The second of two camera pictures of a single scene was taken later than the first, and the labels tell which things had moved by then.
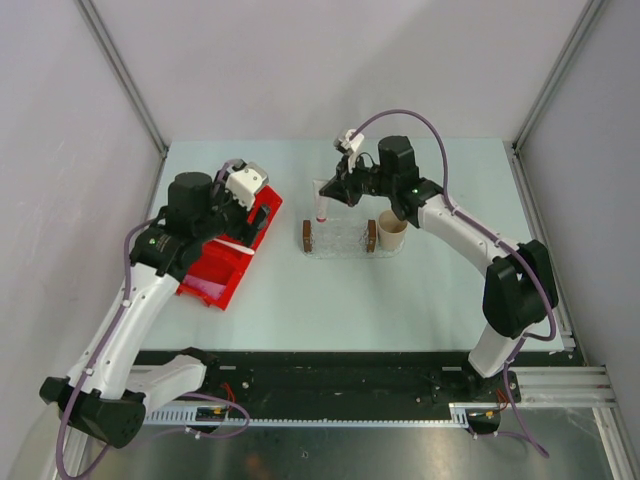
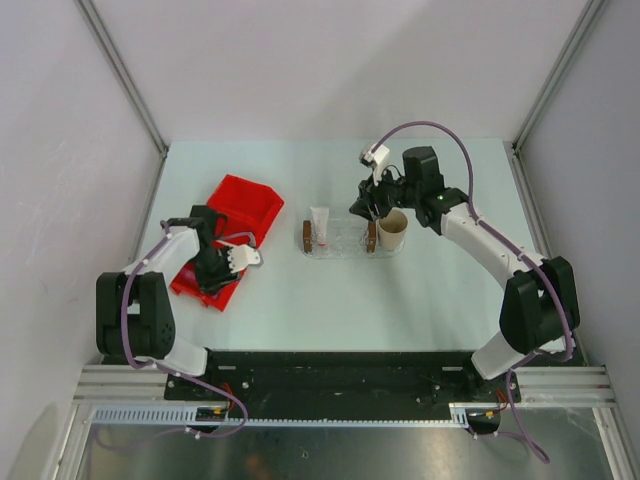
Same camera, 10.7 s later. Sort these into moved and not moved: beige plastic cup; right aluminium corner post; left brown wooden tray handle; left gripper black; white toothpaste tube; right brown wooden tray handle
Moved: white toothpaste tube; left gripper black
Not moved: beige plastic cup; right brown wooden tray handle; left brown wooden tray handle; right aluminium corner post
